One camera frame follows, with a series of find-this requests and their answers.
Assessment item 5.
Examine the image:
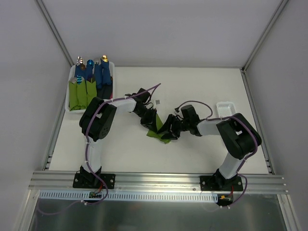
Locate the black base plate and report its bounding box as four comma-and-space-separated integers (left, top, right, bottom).
199, 174, 244, 192
72, 171, 116, 189

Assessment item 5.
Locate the white perforated utensil tray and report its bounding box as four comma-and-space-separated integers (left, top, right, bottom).
216, 102, 236, 118

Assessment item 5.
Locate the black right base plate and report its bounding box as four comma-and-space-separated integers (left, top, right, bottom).
199, 174, 244, 192

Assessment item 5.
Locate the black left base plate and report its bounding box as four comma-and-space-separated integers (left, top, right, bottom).
72, 171, 116, 189

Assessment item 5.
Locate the dark rolled napkin bundle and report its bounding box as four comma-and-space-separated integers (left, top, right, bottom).
97, 85, 113, 100

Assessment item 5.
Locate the white bin of rolled napkins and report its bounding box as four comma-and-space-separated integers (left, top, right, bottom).
64, 62, 116, 114

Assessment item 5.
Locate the green paper napkin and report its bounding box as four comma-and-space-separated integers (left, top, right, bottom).
146, 114, 171, 144

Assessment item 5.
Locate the white slotted cable duct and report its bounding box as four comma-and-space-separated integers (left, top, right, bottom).
39, 190, 218, 203

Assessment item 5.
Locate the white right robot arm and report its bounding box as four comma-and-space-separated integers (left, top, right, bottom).
157, 104, 262, 192

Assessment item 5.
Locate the aluminium mounting rail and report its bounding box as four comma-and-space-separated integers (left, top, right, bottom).
28, 170, 289, 194

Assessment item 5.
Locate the green rolled napkin bundle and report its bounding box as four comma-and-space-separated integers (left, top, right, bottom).
77, 76, 87, 110
86, 76, 97, 106
68, 77, 78, 111

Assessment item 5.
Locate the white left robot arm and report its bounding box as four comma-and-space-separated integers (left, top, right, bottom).
73, 88, 157, 190

